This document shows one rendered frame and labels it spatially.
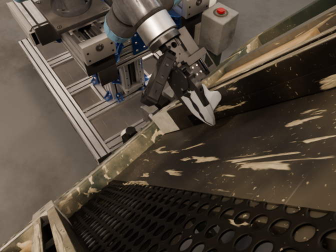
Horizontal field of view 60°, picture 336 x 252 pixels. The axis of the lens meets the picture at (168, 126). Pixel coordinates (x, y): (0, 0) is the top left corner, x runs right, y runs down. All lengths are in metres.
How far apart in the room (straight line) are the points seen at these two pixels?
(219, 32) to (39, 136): 1.43
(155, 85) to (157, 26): 0.11
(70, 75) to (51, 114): 0.32
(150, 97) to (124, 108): 1.36
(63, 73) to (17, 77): 0.53
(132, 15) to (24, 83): 2.03
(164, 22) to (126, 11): 0.08
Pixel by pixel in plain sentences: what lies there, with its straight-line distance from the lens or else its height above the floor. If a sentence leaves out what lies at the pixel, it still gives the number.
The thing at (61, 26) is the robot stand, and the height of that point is 1.04.
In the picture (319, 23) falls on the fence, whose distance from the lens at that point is 0.90.
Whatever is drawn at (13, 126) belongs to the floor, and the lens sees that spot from 2.35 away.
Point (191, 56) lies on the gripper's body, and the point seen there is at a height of 1.31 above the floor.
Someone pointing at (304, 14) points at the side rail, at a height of 1.09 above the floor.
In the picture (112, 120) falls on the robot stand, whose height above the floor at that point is 0.21.
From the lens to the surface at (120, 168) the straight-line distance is 0.94.
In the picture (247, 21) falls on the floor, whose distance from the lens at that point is 3.00.
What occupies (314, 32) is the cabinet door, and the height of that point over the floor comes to 1.22.
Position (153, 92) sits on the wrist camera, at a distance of 0.57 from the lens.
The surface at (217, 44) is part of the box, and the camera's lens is 1.41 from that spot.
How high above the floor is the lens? 1.72
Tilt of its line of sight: 56 degrees down
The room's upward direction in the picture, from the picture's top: straight up
